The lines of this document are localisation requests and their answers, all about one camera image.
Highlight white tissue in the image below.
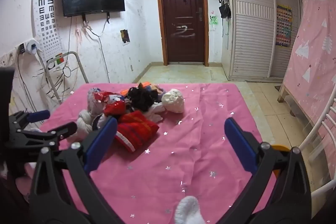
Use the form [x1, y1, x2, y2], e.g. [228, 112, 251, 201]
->
[146, 103, 166, 123]

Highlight black television cable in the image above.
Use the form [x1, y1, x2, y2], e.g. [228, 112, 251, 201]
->
[87, 13, 112, 83]

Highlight pink sheet covered bed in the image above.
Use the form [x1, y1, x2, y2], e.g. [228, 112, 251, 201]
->
[282, 0, 336, 174]

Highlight white cloth bundle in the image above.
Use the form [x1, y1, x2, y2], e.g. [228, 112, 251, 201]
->
[67, 109, 95, 143]

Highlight cream white sock ball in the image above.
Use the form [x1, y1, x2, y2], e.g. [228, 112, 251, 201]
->
[161, 88, 185, 113]

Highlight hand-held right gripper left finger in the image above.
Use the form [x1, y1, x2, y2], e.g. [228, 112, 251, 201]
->
[29, 116, 124, 224]

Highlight red white printed packet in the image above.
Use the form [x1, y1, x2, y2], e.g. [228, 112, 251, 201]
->
[88, 88, 127, 117]

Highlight colourful grid poster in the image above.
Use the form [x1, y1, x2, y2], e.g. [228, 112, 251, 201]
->
[276, 4, 293, 48]

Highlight pink star tablecloth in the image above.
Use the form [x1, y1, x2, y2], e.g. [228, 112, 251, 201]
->
[16, 82, 279, 224]

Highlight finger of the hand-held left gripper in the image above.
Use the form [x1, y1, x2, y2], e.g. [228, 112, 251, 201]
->
[9, 110, 50, 132]
[10, 122, 78, 155]

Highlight eye chart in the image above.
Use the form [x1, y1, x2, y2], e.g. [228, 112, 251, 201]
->
[33, 0, 65, 62]

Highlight white metal chair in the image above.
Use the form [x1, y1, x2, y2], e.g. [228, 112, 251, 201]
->
[298, 98, 336, 198]

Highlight tangle of wall cables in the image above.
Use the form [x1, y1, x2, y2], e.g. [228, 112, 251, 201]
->
[16, 52, 71, 111]

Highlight white power adapter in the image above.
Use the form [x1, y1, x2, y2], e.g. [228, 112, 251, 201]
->
[26, 39, 40, 54]

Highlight yellow plastic bin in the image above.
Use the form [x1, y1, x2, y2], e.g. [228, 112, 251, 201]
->
[270, 144, 290, 178]

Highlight white folding rack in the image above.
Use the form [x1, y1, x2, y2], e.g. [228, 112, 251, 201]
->
[46, 51, 90, 105]

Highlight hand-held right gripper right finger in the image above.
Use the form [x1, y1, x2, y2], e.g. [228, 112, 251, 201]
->
[224, 117, 311, 224]

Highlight white slatted wardrobe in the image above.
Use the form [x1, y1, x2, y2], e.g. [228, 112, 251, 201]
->
[222, 0, 315, 83]

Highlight white wall sockets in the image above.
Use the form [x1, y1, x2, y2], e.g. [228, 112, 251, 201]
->
[0, 52, 16, 67]

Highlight wooden frame leg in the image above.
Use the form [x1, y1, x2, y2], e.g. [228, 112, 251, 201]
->
[278, 82, 302, 117]

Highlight dark brown door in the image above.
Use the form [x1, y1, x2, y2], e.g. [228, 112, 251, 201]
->
[155, 0, 210, 67]

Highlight person's right hand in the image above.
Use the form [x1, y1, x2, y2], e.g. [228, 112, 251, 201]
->
[175, 196, 206, 224]

